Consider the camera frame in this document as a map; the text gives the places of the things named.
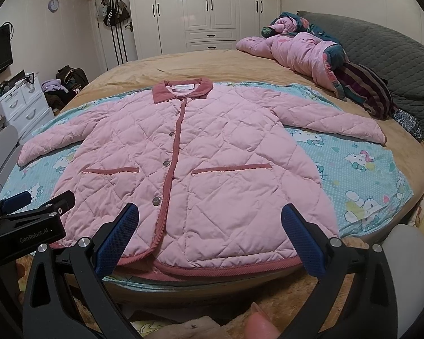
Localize pink quilted jacket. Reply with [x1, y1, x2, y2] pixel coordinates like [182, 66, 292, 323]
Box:
[17, 78, 386, 277]

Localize right hand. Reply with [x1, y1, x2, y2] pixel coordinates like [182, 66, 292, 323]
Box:
[176, 302, 284, 339]

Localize tan bed cover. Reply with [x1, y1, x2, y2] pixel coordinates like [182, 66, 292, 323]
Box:
[15, 48, 424, 339]

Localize white drawer chest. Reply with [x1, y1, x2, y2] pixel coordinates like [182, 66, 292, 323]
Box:
[0, 73, 55, 143]

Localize hello kitty blue blanket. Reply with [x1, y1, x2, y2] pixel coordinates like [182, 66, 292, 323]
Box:
[1, 83, 413, 276]

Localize purple cloth pile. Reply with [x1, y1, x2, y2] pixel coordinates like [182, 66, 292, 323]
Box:
[41, 79, 69, 93]

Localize black backpack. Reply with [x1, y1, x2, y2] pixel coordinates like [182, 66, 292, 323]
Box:
[56, 65, 88, 91]

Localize white door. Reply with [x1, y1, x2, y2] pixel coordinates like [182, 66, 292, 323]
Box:
[88, 0, 138, 72]

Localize hanging bags on door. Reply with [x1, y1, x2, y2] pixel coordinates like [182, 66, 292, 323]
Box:
[97, 0, 131, 28]

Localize white wardrobe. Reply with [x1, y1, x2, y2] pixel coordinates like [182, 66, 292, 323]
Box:
[129, 0, 281, 60]

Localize striped dark garment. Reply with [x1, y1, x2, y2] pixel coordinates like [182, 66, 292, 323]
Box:
[334, 62, 397, 120]

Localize grey quilted headboard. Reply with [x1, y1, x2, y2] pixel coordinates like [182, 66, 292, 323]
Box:
[298, 10, 424, 140]

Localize pink floral duvet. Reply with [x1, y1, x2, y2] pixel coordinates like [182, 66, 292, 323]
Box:
[237, 12, 348, 99]

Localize round wall clock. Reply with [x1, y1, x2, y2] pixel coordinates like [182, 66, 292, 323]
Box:
[48, 0, 59, 13]

